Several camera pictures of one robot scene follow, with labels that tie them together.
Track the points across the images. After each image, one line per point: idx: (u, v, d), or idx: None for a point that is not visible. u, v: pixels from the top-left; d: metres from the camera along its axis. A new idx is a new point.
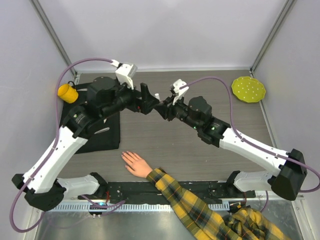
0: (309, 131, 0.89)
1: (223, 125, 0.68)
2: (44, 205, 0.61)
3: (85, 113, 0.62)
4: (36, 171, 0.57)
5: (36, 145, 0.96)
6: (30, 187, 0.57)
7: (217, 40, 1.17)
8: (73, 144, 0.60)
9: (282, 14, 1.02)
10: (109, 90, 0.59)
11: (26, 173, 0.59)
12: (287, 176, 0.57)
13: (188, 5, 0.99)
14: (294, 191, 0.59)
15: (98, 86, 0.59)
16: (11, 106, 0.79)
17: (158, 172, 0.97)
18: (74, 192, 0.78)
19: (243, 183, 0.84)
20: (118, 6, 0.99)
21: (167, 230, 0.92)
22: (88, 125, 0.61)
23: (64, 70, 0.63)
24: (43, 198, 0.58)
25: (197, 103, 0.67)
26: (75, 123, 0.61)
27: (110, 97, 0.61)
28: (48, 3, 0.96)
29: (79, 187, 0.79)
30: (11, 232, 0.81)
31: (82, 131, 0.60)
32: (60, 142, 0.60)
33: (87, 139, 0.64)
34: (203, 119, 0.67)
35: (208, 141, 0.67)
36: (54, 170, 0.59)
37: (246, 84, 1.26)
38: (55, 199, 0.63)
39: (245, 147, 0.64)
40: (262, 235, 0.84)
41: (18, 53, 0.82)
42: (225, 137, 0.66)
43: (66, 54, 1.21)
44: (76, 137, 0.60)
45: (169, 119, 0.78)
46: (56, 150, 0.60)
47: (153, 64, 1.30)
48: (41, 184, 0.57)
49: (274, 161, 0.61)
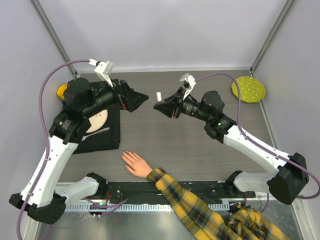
0: (309, 130, 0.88)
1: (230, 122, 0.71)
2: (49, 218, 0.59)
3: (70, 118, 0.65)
4: (33, 186, 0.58)
5: (36, 145, 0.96)
6: (31, 203, 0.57)
7: (217, 40, 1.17)
8: (64, 151, 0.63)
9: (282, 13, 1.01)
10: (85, 90, 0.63)
11: (22, 191, 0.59)
12: (284, 177, 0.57)
13: (187, 5, 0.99)
14: (291, 193, 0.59)
15: (74, 89, 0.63)
16: (11, 106, 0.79)
17: (158, 172, 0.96)
18: (76, 197, 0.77)
19: (242, 182, 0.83)
20: (118, 6, 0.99)
21: (167, 230, 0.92)
22: (76, 128, 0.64)
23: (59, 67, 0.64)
24: (47, 210, 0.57)
25: (211, 98, 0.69)
26: (62, 130, 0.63)
27: (87, 97, 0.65)
28: (48, 3, 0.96)
29: (79, 191, 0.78)
30: (12, 231, 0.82)
31: (72, 136, 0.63)
32: (52, 152, 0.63)
33: (78, 143, 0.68)
34: (214, 114, 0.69)
35: (213, 136, 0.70)
36: (50, 181, 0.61)
37: (246, 84, 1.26)
38: (58, 210, 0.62)
39: (248, 144, 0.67)
40: (262, 236, 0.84)
41: (17, 53, 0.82)
42: (229, 133, 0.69)
43: (66, 54, 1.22)
44: (67, 142, 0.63)
45: (176, 116, 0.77)
46: (49, 161, 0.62)
47: (153, 64, 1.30)
48: (41, 197, 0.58)
49: (273, 162, 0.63)
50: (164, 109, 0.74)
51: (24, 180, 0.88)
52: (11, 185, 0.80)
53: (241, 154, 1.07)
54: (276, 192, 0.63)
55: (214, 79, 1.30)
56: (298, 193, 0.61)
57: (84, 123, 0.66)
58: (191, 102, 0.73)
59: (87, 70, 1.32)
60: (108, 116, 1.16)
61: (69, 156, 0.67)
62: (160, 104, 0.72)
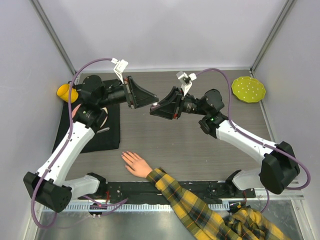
0: (309, 131, 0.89)
1: (223, 118, 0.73)
2: (57, 203, 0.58)
3: (90, 109, 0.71)
4: (52, 163, 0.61)
5: (36, 145, 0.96)
6: (47, 179, 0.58)
7: (217, 40, 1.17)
8: (85, 135, 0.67)
9: (282, 13, 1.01)
10: (98, 87, 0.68)
11: (40, 168, 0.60)
12: (270, 163, 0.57)
13: (187, 5, 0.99)
14: (279, 180, 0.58)
15: (88, 87, 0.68)
16: (11, 106, 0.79)
17: (158, 172, 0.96)
18: (79, 192, 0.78)
19: (240, 180, 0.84)
20: (118, 6, 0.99)
21: (167, 230, 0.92)
22: (96, 118, 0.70)
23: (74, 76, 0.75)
24: (60, 190, 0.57)
25: (212, 96, 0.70)
26: (84, 119, 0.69)
27: (100, 92, 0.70)
28: (48, 3, 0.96)
29: (82, 186, 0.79)
30: (12, 231, 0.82)
31: (93, 124, 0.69)
32: (73, 135, 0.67)
33: (96, 132, 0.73)
34: (211, 112, 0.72)
35: (206, 131, 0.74)
36: (68, 161, 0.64)
37: (246, 84, 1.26)
38: (66, 197, 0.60)
39: (237, 136, 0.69)
40: (262, 236, 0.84)
41: (17, 54, 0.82)
42: (221, 127, 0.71)
43: (66, 54, 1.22)
44: (89, 127, 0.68)
45: (177, 116, 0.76)
46: (70, 142, 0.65)
47: (153, 64, 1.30)
48: (58, 174, 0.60)
49: (260, 150, 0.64)
50: (163, 111, 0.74)
51: None
52: (11, 185, 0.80)
53: (241, 154, 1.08)
54: (265, 180, 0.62)
55: (214, 79, 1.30)
56: (289, 183, 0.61)
57: (102, 114, 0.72)
58: (191, 99, 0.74)
59: (87, 70, 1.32)
60: (108, 116, 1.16)
61: (86, 143, 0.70)
62: (156, 107, 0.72)
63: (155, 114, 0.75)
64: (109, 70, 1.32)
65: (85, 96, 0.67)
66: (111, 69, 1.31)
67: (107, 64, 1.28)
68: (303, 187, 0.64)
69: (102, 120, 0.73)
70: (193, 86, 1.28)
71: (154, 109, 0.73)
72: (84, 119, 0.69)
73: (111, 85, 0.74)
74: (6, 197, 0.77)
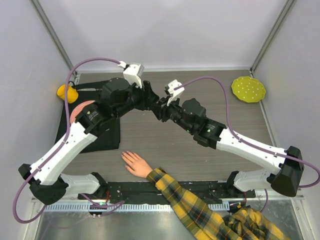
0: (309, 130, 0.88)
1: (219, 126, 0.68)
2: (47, 198, 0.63)
3: (98, 111, 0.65)
4: (44, 163, 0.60)
5: (36, 145, 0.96)
6: (36, 178, 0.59)
7: (217, 40, 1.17)
8: (82, 140, 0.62)
9: (282, 14, 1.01)
10: (123, 90, 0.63)
11: (34, 164, 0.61)
12: (288, 174, 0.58)
13: (187, 5, 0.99)
14: (294, 187, 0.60)
15: (112, 86, 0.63)
16: (11, 106, 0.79)
17: (158, 172, 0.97)
18: (76, 189, 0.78)
19: (242, 183, 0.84)
20: (117, 6, 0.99)
21: (167, 230, 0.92)
22: (99, 123, 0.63)
23: (68, 75, 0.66)
24: (46, 190, 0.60)
25: (189, 106, 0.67)
26: (87, 121, 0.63)
27: (123, 96, 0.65)
28: (48, 3, 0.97)
29: (81, 185, 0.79)
30: (12, 231, 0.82)
31: (94, 128, 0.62)
32: (71, 137, 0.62)
33: (97, 137, 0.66)
34: (198, 121, 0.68)
35: (205, 144, 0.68)
36: (60, 164, 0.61)
37: (246, 84, 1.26)
38: (57, 194, 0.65)
39: (243, 147, 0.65)
40: (262, 236, 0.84)
41: (17, 54, 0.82)
42: (222, 139, 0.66)
43: (66, 54, 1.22)
44: (87, 133, 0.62)
45: (163, 119, 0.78)
46: (66, 144, 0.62)
47: (153, 64, 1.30)
48: (46, 176, 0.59)
49: (273, 161, 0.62)
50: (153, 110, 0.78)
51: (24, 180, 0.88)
52: (11, 184, 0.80)
53: None
54: (278, 186, 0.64)
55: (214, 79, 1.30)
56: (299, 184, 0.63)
57: (109, 121, 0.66)
58: (176, 108, 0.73)
59: (87, 70, 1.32)
60: None
61: (86, 146, 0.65)
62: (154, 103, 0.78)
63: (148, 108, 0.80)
64: (109, 70, 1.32)
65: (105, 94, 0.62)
66: (111, 69, 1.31)
67: (107, 64, 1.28)
68: (312, 184, 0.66)
69: (105, 128, 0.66)
70: (193, 86, 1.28)
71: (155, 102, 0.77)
72: (87, 121, 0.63)
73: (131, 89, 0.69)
74: (7, 197, 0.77)
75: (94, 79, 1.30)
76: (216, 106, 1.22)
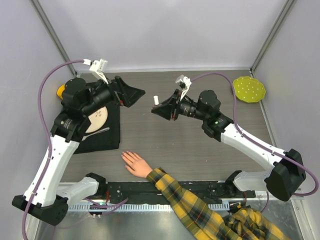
0: (309, 130, 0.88)
1: (227, 121, 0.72)
2: (52, 219, 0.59)
3: (70, 117, 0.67)
4: (37, 185, 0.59)
5: (36, 145, 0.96)
6: (35, 202, 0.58)
7: (217, 40, 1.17)
8: (67, 149, 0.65)
9: (282, 13, 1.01)
10: (82, 90, 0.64)
11: (26, 192, 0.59)
12: (280, 173, 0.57)
13: (187, 5, 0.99)
14: (288, 189, 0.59)
15: (70, 90, 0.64)
16: (11, 106, 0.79)
17: (158, 172, 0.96)
18: (77, 199, 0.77)
19: (242, 182, 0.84)
20: (117, 6, 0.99)
21: (167, 230, 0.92)
22: (77, 127, 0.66)
23: (50, 72, 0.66)
24: (51, 209, 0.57)
25: (207, 96, 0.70)
26: (64, 130, 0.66)
27: (85, 96, 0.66)
28: (47, 3, 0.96)
29: (80, 192, 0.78)
30: (11, 231, 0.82)
31: (74, 134, 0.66)
32: (55, 151, 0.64)
33: (79, 142, 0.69)
34: (210, 112, 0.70)
35: (210, 134, 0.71)
36: (54, 180, 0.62)
37: (246, 84, 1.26)
38: (61, 210, 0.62)
39: (244, 141, 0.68)
40: (262, 235, 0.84)
41: (17, 54, 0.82)
42: (226, 131, 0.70)
43: (66, 54, 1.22)
44: (69, 140, 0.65)
45: (174, 118, 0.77)
46: (52, 159, 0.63)
47: (153, 64, 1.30)
48: (46, 197, 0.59)
49: (269, 158, 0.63)
50: (162, 112, 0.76)
51: (24, 180, 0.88)
52: (11, 185, 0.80)
53: (241, 154, 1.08)
54: (273, 188, 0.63)
55: (214, 79, 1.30)
56: (295, 189, 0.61)
57: (85, 122, 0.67)
58: (188, 102, 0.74)
59: (87, 70, 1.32)
60: (108, 116, 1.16)
61: (71, 155, 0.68)
62: (157, 107, 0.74)
63: (155, 113, 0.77)
64: (109, 70, 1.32)
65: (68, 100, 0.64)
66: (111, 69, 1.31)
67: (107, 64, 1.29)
68: (309, 193, 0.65)
69: (84, 129, 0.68)
70: (193, 86, 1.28)
71: (155, 107, 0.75)
72: (63, 130, 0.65)
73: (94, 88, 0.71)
74: (6, 197, 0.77)
75: (94, 79, 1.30)
76: None
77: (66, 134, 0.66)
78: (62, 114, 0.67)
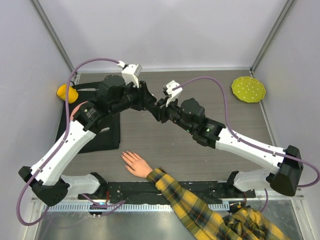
0: (309, 130, 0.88)
1: (219, 125, 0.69)
2: (49, 199, 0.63)
3: (96, 108, 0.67)
4: (45, 163, 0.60)
5: (36, 145, 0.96)
6: (38, 179, 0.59)
7: (217, 41, 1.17)
8: (82, 137, 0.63)
9: (282, 14, 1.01)
10: (120, 86, 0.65)
11: (33, 165, 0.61)
12: (287, 174, 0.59)
13: (187, 5, 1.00)
14: (294, 187, 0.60)
15: (109, 82, 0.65)
16: (11, 106, 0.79)
17: (158, 172, 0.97)
18: (78, 190, 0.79)
19: (241, 183, 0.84)
20: (118, 6, 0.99)
21: (167, 230, 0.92)
22: (98, 119, 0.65)
23: (73, 72, 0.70)
24: (50, 190, 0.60)
25: (189, 106, 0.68)
26: (85, 119, 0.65)
27: (119, 93, 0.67)
28: (48, 3, 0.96)
29: (82, 184, 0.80)
30: (11, 231, 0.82)
31: (92, 125, 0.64)
32: (70, 136, 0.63)
33: (96, 134, 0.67)
34: (197, 121, 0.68)
35: (204, 143, 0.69)
36: (61, 163, 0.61)
37: (246, 84, 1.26)
38: (59, 194, 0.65)
39: (241, 146, 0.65)
40: (262, 236, 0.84)
41: (17, 53, 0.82)
42: (221, 138, 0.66)
43: (66, 54, 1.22)
44: (86, 130, 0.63)
45: (162, 121, 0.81)
46: (65, 143, 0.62)
47: (153, 64, 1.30)
48: (48, 176, 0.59)
49: (272, 160, 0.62)
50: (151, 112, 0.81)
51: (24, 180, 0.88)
52: (11, 185, 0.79)
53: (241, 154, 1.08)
54: (279, 187, 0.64)
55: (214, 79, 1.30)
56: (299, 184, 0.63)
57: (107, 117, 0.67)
58: (174, 109, 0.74)
59: (87, 70, 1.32)
60: None
61: (85, 144, 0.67)
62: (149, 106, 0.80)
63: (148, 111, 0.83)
64: (108, 70, 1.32)
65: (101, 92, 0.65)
66: (110, 69, 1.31)
67: (107, 64, 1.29)
68: (310, 183, 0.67)
69: (103, 124, 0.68)
70: (192, 86, 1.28)
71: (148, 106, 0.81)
72: (85, 118, 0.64)
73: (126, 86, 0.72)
74: (7, 197, 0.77)
75: (94, 79, 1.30)
76: (216, 106, 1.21)
77: (85, 123, 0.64)
78: (90, 103, 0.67)
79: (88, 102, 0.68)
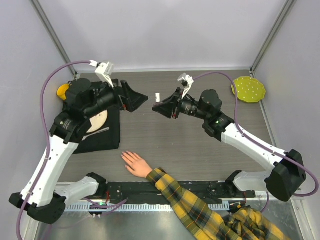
0: (309, 130, 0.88)
1: (228, 120, 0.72)
2: (49, 218, 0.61)
3: (71, 118, 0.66)
4: (34, 185, 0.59)
5: (36, 145, 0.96)
6: (31, 202, 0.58)
7: (217, 41, 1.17)
8: (65, 151, 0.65)
9: (282, 13, 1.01)
10: (86, 92, 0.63)
11: (22, 190, 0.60)
12: (280, 173, 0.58)
13: (188, 5, 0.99)
14: (287, 189, 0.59)
15: (75, 90, 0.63)
16: (11, 106, 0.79)
17: (158, 172, 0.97)
18: (76, 197, 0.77)
19: (241, 181, 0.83)
20: (118, 6, 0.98)
21: (167, 230, 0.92)
22: (76, 128, 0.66)
23: (62, 67, 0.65)
24: (47, 210, 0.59)
25: (208, 96, 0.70)
26: (62, 131, 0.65)
27: (88, 97, 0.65)
28: (47, 2, 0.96)
29: (79, 192, 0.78)
30: (11, 232, 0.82)
31: (72, 136, 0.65)
32: (52, 152, 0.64)
33: (78, 143, 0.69)
34: (212, 112, 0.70)
35: (211, 133, 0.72)
36: (51, 180, 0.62)
37: (246, 84, 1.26)
38: (58, 210, 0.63)
39: (244, 142, 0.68)
40: (262, 236, 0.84)
41: (16, 53, 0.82)
42: (227, 131, 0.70)
43: (66, 54, 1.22)
44: (67, 142, 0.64)
45: (175, 116, 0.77)
46: (49, 160, 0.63)
47: (153, 64, 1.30)
48: (41, 197, 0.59)
49: (270, 158, 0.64)
50: (163, 110, 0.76)
51: (24, 180, 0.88)
52: (11, 185, 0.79)
53: (241, 154, 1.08)
54: (273, 189, 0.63)
55: (214, 79, 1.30)
56: (296, 190, 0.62)
57: (84, 124, 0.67)
58: (189, 101, 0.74)
59: (87, 70, 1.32)
60: (108, 116, 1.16)
61: (69, 156, 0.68)
62: (158, 105, 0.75)
63: (156, 111, 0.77)
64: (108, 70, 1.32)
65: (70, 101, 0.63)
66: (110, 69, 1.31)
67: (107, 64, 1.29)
68: (311, 193, 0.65)
69: (83, 130, 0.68)
70: (192, 86, 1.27)
71: (156, 105, 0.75)
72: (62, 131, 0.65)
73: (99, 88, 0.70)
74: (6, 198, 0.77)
75: (94, 79, 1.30)
76: None
77: (65, 135, 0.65)
78: (63, 113, 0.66)
79: (61, 112, 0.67)
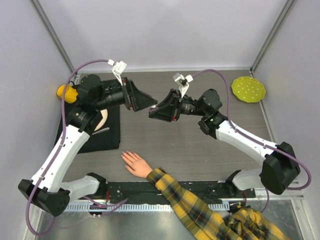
0: (309, 130, 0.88)
1: (223, 118, 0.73)
2: (55, 208, 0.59)
3: (84, 111, 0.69)
4: (45, 170, 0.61)
5: (36, 145, 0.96)
6: (41, 187, 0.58)
7: (217, 41, 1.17)
8: (78, 139, 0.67)
9: (282, 13, 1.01)
10: (96, 86, 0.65)
11: (33, 176, 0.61)
12: (271, 164, 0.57)
13: (187, 5, 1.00)
14: (280, 181, 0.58)
15: (86, 85, 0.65)
16: (11, 106, 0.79)
17: (158, 172, 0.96)
18: (78, 193, 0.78)
19: (241, 180, 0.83)
20: (118, 6, 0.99)
21: (167, 230, 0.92)
22: (90, 120, 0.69)
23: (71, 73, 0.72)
24: (55, 197, 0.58)
25: (210, 96, 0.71)
26: (77, 122, 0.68)
27: (98, 92, 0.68)
28: (48, 3, 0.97)
29: (81, 188, 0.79)
30: (11, 231, 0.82)
31: (87, 126, 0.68)
32: (67, 139, 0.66)
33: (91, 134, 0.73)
34: (211, 112, 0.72)
35: (206, 131, 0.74)
36: (62, 167, 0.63)
37: (246, 84, 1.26)
38: (63, 202, 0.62)
39: (237, 136, 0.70)
40: (262, 236, 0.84)
41: (17, 53, 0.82)
42: (221, 127, 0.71)
43: (66, 54, 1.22)
44: (82, 131, 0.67)
45: (176, 118, 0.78)
46: (63, 147, 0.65)
47: (153, 65, 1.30)
48: (52, 182, 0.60)
49: (261, 151, 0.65)
50: (161, 114, 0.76)
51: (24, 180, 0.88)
52: (11, 186, 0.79)
53: (241, 154, 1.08)
54: (266, 182, 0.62)
55: (214, 79, 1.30)
56: (289, 183, 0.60)
57: (97, 116, 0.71)
58: (188, 100, 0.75)
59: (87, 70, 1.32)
60: (108, 116, 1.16)
61: (80, 147, 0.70)
62: (154, 111, 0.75)
63: (154, 117, 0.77)
64: (108, 70, 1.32)
65: (82, 96, 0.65)
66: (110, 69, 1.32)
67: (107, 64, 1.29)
68: (302, 187, 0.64)
69: (96, 122, 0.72)
70: (192, 86, 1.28)
71: (153, 111, 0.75)
72: (77, 122, 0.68)
73: (109, 86, 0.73)
74: (7, 197, 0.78)
75: None
76: None
77: (79, 125, 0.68)
78: (77, 106, 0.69)
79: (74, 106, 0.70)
